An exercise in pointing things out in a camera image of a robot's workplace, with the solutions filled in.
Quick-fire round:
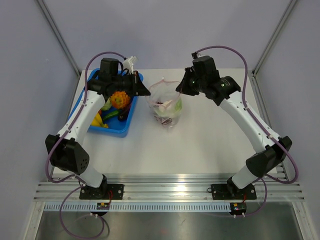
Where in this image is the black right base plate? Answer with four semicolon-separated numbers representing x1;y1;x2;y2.
207;183;257;201

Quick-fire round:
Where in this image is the left small circuit board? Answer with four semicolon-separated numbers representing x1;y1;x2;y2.
96;202;110;211

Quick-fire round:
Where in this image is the yellow banana bunch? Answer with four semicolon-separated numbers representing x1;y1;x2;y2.
91;113;109;128

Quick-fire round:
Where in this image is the dark green chili pepper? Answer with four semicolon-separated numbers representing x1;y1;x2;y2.
102;109;120;121

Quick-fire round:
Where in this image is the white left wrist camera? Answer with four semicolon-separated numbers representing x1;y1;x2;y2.
122;56;138;74

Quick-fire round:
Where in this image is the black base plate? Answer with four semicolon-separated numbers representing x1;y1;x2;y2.
207;183;257;201
79;183;125;200

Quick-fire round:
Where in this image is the right small circuit board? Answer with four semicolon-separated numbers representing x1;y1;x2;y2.
230;202;247;216

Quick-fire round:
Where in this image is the blue plastic bin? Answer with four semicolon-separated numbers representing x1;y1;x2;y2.
68;68;138;138

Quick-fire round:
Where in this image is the white green napa cabbage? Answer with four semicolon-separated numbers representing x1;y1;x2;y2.
152;97;183;118

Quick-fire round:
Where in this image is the left aluminium frame post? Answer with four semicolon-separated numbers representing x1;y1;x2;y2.
35;0;81;79

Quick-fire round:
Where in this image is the slotted cable duct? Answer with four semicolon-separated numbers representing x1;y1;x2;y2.
43;202;231;213

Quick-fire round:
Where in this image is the aluminium frame post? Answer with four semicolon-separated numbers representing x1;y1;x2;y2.
251;0;300;76
35;0;81;79

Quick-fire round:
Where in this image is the clear zip top bag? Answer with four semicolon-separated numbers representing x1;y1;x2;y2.
146;77;183;132

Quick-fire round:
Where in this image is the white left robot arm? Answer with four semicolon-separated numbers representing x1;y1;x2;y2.
45;56;151;199

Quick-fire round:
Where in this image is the round green cabbage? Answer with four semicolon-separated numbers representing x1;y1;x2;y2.
100;99;112;112

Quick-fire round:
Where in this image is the purple eggplant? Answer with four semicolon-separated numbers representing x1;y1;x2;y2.
117;103;132;122

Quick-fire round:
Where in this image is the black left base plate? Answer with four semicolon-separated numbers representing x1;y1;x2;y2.
79;183;125;200

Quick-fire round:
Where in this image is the right aluminium frame post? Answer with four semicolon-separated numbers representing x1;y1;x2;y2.
251;0;300;76

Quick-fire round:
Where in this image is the purple grape bunch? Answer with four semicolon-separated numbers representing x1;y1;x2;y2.
153;100;174;124

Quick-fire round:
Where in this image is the small circuit board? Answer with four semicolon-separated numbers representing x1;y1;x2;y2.
230;202;247;216
96;202;110;211

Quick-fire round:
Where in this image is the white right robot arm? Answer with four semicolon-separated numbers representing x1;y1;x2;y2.
176;55;293;198

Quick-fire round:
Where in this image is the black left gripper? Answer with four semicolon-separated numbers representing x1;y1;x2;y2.
111;70;151;97

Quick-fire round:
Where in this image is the aluminium front rail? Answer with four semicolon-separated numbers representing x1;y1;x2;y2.
33;174;305;202

